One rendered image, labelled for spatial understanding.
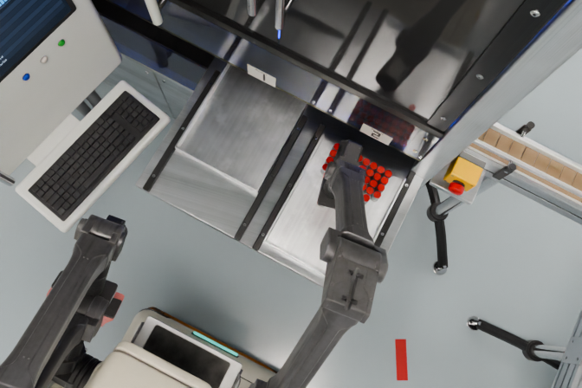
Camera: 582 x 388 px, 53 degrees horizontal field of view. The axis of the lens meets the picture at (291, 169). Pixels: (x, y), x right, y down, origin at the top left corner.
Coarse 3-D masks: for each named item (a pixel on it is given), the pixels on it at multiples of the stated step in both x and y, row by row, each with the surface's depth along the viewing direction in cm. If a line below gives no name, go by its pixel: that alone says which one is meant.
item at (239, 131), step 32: (224, 96) 167; (256, 96) 167; (288, 96) 168; (192, 128) 164; (224, 128) 164; (256, 128) 165; (288, 128) 165; (224, 160) 162; (256, 160) 162; (256, 192) 159
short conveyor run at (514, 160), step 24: (480, 144) 157; (504, 144) 162; (528, 144) 158; (504, 168) 155; (528, 168) 156; (552, 168) 160; (576, 168) 157; (528, 192) 164; (552, 192) 158; (576, 192) 155; (576, 216) 162
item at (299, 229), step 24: (312, 168) 162; (312, 192) 161; (384, 192) 162; (288, 216) 159; (312, 216) 159; (384, 216) 160; (264, 240) 153; (288, 240) 157; (312, 240) 157; (312, 264) 156
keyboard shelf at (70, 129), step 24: (144, 96) 175; (72, 120) 172; (168, 120) 173; (48, 144) 170; (72, 144) 169; (144, 144) 170; (120, 168) 168; (24, 192) 165; (96, 192) 166; (48, 216) 164; (72, 216) 164
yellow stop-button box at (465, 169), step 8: (464, 152) 150; (456, 160) 149; (464, 160) 149; (472, 160) 149; (480, 160) 149; (448, 168) 155; (456, 168) 149; (464, 168) 149; (472, 168) 149; (480, 168) 149; (448, 176) 151; (456, 176) 148; (464, 176) 148; (472, 176) 148; (480, 176) 149; (464, 184) 150; (472, 184) 148
